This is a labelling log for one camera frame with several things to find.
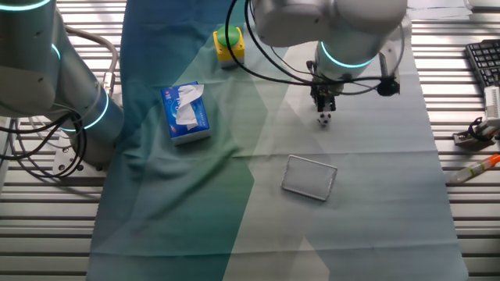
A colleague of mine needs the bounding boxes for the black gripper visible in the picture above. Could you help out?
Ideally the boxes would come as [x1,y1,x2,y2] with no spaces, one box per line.
[309,76,345,114]

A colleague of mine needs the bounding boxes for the yellow box green push button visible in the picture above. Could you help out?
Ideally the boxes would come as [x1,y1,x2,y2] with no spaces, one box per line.
[212,25,246,69]

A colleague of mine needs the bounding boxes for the blue green patterned tablecloth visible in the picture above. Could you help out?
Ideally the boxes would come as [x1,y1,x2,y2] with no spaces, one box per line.
[85,0,470,281]

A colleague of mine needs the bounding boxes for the black clamp tool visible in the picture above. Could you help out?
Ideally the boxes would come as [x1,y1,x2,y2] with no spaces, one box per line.
[452,116,500,148]

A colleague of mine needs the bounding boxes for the white paper sheet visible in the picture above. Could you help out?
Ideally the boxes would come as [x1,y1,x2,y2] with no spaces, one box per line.
[405,0,473,20]

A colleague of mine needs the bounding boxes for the blue tissue box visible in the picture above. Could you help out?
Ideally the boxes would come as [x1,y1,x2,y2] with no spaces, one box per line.
[160,80,212,146]

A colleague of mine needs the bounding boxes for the clear tube orange cap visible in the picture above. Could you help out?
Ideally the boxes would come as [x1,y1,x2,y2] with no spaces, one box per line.
[446,153,500,184]

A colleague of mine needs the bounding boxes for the black keyboard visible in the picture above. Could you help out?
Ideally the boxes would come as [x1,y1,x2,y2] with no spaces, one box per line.
[464,37,500,89]

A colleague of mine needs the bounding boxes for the black wrist cable bundle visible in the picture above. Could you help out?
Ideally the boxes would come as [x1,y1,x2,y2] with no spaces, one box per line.
[224,0,405,98]

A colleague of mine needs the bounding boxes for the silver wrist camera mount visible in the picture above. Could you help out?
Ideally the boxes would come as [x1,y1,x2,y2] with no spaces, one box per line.
[377,48,402,85]

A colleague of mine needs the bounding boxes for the black base cable bundle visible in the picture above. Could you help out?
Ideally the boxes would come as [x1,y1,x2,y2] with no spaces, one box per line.
[0,111,88,181]

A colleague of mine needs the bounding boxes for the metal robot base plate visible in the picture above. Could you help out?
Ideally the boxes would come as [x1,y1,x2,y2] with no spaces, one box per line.
[52,146,109,177]

